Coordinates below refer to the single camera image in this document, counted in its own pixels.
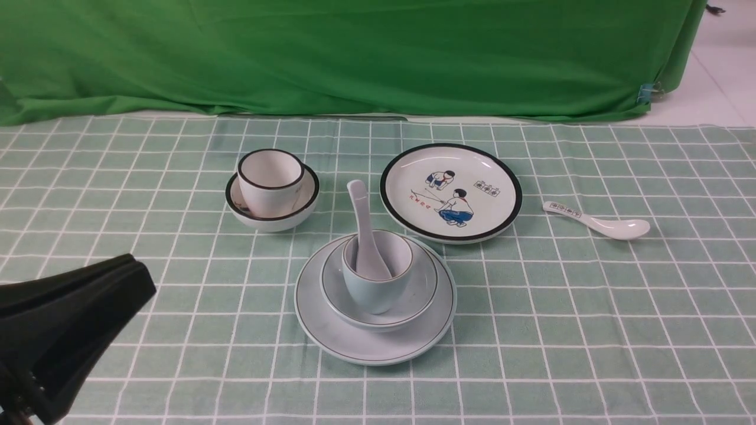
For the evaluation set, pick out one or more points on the white bowl black rim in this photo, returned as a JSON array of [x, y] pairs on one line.
[[303, 207]]

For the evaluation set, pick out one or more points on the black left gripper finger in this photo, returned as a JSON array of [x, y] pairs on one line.
[[55, 329]]

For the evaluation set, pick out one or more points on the blue binder clip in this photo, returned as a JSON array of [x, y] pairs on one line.
[[645, 94]]

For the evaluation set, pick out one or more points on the pale green bowl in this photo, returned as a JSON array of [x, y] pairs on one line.
[[416, 299]]

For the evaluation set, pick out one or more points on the cartoon plate black rim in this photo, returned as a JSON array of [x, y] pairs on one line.
[[451, 193]]

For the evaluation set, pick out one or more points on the green backdrop cloth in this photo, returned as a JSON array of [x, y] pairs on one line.
[[552, 61]]

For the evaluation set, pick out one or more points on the green checkered tablecloth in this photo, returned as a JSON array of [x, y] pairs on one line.
[[556, 323]]

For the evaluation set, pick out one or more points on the white cup black rim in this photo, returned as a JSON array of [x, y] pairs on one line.
[[270, 181]]

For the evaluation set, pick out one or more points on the pale green cup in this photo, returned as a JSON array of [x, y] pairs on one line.
[[379, 297]]

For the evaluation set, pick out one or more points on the plain white ceramic spoon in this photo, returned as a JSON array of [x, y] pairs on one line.
[[365, 236]]

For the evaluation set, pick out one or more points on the white spoon patterned handle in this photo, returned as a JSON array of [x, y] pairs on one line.
[[614, 229]]

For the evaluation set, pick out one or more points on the pale green plain plate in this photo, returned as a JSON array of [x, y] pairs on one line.
[[362, 347]]

